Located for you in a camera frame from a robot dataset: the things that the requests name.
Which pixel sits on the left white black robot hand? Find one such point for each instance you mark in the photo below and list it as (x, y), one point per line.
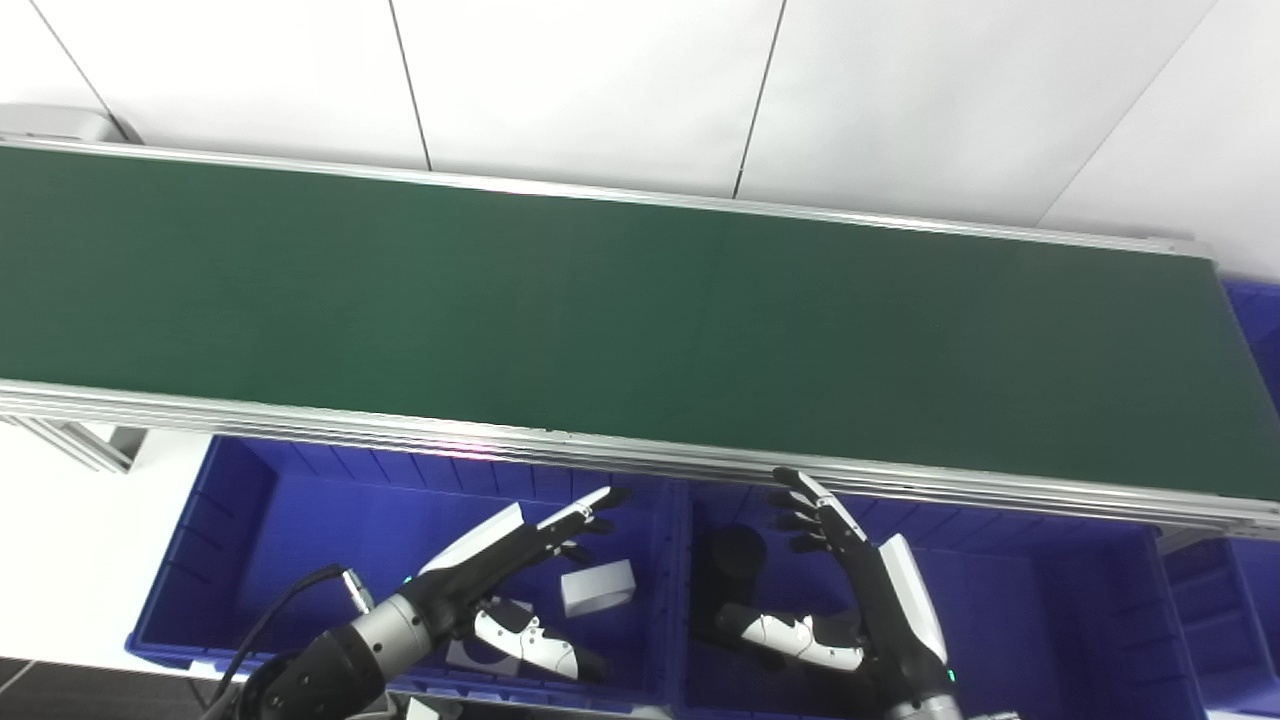
(480, 570)

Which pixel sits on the aluminium conveyor support strut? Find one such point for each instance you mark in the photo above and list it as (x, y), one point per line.
(80, 440)

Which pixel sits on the blue plastic bin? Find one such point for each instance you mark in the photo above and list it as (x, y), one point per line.
(300, 540)
(1040, 620)
(1235, 620)

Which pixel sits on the green conveyor belt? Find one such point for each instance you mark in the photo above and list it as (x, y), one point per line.
(620, 320)
(900, 480)

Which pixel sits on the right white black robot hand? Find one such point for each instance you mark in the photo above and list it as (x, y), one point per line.
(900, 620)

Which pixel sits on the white block part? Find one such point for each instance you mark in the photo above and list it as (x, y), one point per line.
(598, 588)

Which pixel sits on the grey conveyor end housing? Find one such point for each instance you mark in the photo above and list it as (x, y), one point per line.
(55, 122)

